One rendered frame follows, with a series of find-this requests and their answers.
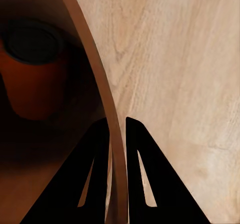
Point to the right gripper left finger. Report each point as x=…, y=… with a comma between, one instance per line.
x=58, y=202

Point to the trash can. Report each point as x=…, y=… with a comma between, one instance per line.
x=31, y=152

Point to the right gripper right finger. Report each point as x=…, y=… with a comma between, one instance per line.
x=175, y=204

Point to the can of soda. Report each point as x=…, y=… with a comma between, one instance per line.
x=33, y=64

